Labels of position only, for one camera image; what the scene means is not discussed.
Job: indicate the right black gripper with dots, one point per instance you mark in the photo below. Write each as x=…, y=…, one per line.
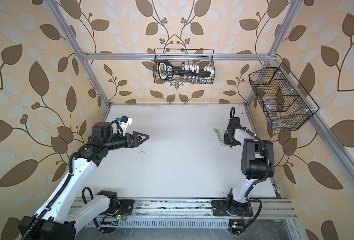
x=226, y=140

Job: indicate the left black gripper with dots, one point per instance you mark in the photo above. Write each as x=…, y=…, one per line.
x=133, y=142

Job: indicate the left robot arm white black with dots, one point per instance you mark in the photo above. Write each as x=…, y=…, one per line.
x=53, y=221

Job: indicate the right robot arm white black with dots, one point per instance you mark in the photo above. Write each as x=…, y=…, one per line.
x=257, y=161

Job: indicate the black tool in basket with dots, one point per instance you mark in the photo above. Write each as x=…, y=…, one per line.
x=184, y=71

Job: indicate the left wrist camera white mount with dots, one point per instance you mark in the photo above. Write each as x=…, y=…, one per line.
x=124, y=122

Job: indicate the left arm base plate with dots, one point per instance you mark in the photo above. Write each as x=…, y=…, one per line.
x=119, y=207

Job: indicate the right black wire basket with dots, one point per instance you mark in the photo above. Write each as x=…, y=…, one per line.
x=285, y=102

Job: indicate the black wire basket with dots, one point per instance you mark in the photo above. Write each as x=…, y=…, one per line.
x=184, y=54
x=285, y=102

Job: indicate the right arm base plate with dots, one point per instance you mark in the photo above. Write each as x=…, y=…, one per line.
x=222, y=208

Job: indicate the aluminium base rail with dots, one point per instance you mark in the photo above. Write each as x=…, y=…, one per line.
x=188, y=208

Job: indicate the back black wire basket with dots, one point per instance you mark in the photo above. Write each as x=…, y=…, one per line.
x=184, y=54

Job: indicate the aluminium frame left post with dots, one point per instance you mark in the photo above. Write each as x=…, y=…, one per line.
x=54, y=9

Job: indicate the aluminium frame post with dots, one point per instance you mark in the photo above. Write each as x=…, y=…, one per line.
x=54, y=9
x=270, y=59

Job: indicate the aluminium frame right post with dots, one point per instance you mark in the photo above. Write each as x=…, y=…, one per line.
x=270, y=59

